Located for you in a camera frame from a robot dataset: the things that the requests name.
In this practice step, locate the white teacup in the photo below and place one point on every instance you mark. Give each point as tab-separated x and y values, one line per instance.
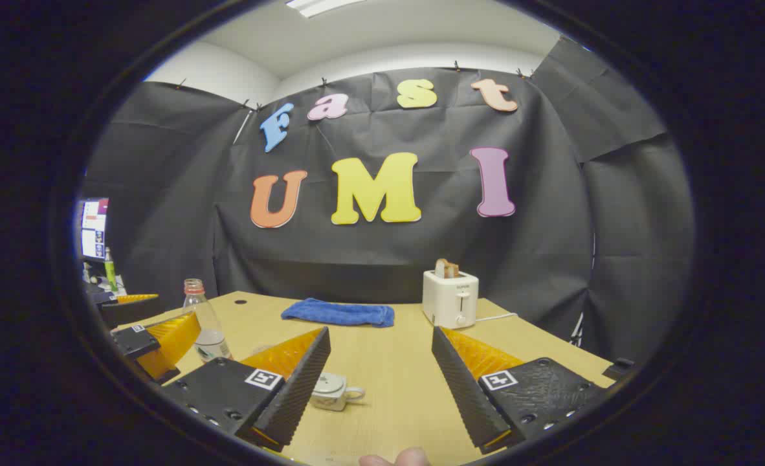
332	403

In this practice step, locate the white toaster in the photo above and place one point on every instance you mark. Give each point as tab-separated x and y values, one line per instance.
450	301

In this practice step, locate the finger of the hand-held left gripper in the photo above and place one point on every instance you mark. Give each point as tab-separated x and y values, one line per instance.
130	312
135	342

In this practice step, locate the black backdrop cloth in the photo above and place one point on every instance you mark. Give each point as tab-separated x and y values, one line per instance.
421	259

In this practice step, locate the brown toast slice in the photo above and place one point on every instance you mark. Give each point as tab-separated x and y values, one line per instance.
451	268

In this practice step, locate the green bottle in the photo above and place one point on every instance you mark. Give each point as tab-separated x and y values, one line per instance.
110	272

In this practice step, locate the computer monitor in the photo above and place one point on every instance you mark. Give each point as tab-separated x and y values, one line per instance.
93	226

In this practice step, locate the ceiling light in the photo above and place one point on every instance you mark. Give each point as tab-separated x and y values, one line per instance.
321	6

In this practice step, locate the blue towel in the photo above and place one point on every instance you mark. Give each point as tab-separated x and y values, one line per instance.
337	314

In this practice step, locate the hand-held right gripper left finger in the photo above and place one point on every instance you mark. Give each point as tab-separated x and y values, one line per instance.
298	388

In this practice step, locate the pale toast slice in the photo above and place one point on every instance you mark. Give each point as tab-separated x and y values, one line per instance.
439	269

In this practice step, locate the clear plastic water bottle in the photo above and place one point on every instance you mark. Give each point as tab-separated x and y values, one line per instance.
212	336

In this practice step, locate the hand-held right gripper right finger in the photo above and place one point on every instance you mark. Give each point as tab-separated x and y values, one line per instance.
466	395

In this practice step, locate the white teacup lid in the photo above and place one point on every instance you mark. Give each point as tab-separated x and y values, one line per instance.
327	384

